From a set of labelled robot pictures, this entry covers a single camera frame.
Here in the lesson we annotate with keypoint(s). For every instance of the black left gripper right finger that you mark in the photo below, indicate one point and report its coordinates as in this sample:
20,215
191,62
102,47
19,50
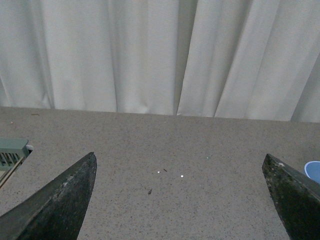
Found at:
296,198

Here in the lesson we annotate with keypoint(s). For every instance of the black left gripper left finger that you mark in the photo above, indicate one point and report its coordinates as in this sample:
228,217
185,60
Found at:
57,210

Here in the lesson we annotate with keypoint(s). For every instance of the blue plastic cup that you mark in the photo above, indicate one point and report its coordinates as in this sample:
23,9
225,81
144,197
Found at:
312,170

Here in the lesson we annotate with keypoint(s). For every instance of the green slotted box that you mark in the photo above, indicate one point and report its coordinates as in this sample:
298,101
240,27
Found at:
13,152

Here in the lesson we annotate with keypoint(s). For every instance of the white pleated curtain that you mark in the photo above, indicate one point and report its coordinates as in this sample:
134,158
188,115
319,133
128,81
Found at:
246,59

